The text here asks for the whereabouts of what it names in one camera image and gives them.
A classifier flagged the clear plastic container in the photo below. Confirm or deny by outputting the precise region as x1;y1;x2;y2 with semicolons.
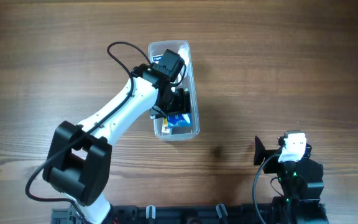
148;40;200;141

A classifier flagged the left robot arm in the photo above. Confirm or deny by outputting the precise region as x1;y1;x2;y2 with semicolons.
42;49;192;223

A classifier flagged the small white sanitizer bottle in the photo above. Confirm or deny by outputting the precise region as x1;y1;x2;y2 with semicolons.
178;45;190;78

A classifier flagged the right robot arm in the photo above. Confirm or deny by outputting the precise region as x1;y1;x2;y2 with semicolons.
252;132;329;223

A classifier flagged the blue yellow VapoDrops box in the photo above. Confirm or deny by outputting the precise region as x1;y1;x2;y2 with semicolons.
167;113;192;128

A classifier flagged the white Hansaplast plaster box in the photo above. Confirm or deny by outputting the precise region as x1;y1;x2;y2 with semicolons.
151;55;163;63

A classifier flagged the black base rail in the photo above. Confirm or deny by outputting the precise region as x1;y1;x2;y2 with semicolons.
50;203;328;224

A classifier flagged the white Panadol box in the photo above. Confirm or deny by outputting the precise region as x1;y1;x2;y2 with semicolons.
161;118;172;135

